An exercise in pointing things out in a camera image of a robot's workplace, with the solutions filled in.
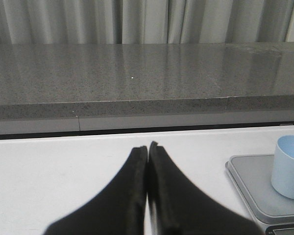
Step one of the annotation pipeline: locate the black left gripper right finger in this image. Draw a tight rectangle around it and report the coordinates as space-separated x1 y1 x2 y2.
147 141 262 235

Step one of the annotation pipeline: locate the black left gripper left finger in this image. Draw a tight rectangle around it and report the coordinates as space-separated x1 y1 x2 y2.
45 146 147 235

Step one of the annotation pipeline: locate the light blue plastic cup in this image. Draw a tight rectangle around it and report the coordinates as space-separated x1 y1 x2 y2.
271 135 294 199

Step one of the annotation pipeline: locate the silver digital kitchen scale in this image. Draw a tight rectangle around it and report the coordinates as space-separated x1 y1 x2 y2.
225 154 294 235

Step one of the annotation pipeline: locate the grey curtain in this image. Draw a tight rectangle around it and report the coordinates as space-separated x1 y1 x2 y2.
0 0 294 44

